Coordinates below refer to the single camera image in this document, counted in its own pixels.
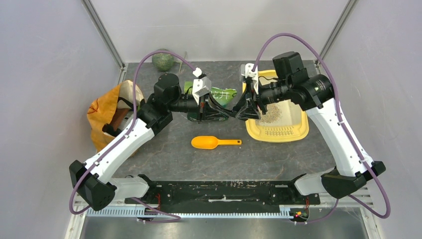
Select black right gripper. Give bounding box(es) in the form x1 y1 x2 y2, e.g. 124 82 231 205
235 79 292 120

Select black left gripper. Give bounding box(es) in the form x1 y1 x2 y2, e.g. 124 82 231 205
168 92 229 124

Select green cat litter bag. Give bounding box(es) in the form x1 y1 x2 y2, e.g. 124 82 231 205
184 81 237 122

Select orange plastic litter scoop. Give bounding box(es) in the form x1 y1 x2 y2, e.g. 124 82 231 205
191 135 242 149

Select black bag clip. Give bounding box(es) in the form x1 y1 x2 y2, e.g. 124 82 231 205
224 110 239 119

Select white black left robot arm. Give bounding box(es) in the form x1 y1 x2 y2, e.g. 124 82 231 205
69 72 211 214

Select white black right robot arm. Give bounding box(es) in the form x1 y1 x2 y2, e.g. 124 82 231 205
233 51 386 204

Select grey cat litter pellets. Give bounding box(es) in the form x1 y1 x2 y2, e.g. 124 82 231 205
257 103 282 126

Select yellow plastic litter box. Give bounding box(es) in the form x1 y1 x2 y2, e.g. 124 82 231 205
242 69 310 143

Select orange fabric bag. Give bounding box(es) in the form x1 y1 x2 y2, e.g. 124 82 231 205
87 80 145 152

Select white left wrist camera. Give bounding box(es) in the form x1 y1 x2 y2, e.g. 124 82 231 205
192 67 212 105

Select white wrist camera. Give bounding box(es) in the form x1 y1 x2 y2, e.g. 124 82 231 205
192 67 212 105
240 63 259 94

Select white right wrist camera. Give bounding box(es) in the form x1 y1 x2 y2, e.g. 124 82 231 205
240 63 259 94

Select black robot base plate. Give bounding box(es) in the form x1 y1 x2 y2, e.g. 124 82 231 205
140 180 320 206

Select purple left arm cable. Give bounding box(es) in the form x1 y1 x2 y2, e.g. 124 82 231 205
68 50 202 224

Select grey slotted cable duct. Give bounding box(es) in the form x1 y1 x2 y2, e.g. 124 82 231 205
86 206 293 219

